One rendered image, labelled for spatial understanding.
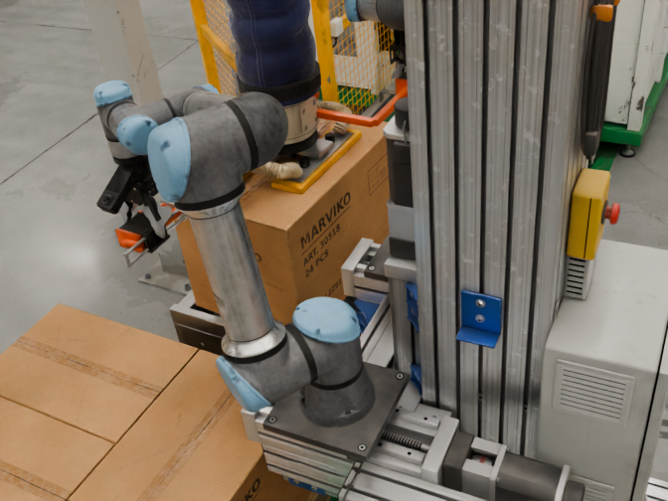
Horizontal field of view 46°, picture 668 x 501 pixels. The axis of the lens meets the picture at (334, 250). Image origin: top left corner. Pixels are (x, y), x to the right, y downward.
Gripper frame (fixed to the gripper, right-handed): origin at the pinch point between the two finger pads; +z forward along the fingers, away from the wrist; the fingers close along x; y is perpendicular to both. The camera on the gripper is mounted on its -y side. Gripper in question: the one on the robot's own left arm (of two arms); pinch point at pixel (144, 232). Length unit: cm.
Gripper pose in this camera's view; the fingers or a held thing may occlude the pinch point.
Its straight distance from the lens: 184.1
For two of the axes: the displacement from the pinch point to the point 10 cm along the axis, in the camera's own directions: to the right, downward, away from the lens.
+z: 0.9, 7.9, 6.1
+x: -8.7, -2.4, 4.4
